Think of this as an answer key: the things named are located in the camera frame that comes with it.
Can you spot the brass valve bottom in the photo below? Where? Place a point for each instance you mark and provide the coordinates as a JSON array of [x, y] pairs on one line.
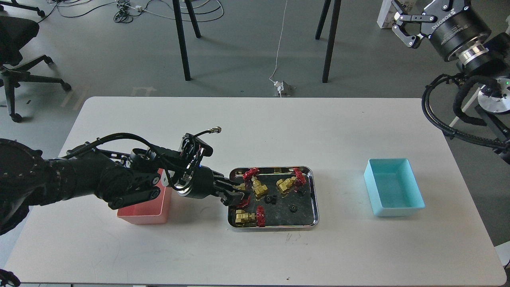
[[243, 218]]

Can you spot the brass valve top left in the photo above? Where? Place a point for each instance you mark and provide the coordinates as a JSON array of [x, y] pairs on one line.
[[250, 178]]

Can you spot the black cable bundle floor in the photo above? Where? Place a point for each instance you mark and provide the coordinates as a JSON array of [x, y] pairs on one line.
[[124, 15]]

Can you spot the pink plastic box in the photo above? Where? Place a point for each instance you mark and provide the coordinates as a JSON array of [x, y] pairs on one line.
[[153, 212]]

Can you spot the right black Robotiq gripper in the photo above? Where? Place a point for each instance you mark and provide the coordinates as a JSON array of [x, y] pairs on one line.
[[449, 24]]

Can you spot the black table leg right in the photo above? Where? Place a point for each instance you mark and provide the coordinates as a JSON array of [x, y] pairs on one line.
[[332, 33]]

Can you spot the steel metal tray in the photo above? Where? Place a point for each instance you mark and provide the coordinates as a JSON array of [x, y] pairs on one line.
[[278, 215]]

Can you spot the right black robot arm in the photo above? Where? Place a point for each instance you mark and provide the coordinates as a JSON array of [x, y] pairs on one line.
[[482, 96]]

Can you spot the brass valve red handle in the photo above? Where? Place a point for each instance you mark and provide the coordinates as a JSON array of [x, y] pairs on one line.
[[243, 195]]

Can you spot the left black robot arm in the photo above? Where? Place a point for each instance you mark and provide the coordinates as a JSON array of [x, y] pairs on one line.
[[122, 169]]

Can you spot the white power adapter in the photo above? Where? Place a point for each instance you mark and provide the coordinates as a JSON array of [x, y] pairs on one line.
[[282, 89]]

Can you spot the black office chair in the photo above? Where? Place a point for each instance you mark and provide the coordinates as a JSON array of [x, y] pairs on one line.
[[15, 34]]

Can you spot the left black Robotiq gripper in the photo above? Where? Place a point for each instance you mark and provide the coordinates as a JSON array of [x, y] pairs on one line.
[[205, 182]]

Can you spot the white cardboard box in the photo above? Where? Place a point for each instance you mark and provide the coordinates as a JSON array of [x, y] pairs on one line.
[[387, 11]]

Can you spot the brass valve top right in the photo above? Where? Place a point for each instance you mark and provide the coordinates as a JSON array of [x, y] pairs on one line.
[[294, 183]]

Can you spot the light blue plastic box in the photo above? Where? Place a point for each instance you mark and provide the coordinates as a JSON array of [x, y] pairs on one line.
[[392, 187]]

